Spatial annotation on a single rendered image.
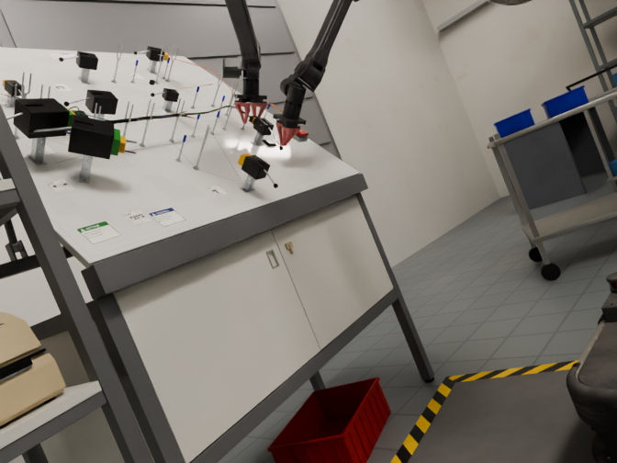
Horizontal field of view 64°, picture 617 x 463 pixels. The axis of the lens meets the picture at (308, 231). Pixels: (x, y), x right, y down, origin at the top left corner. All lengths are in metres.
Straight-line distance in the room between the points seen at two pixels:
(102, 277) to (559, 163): 4.64
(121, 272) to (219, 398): 0.38
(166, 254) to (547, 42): 6.19
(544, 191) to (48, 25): 4.37
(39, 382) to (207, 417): 0.38
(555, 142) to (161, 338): 4.52
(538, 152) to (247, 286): 4.24
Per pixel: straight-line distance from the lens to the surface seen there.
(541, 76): 6.96
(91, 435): 1.36
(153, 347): 1.14
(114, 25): 3.95
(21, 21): 3.71
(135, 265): 1.11
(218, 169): 1.54
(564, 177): 5.25
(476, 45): 7.23
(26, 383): 1.02
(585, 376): 1.27
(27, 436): 0.98
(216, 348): 1.24
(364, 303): 1.77
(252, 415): 1.30
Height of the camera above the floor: 0.79
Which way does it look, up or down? 2 degrees down
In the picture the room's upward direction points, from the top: 22 degrees counter-clockwise
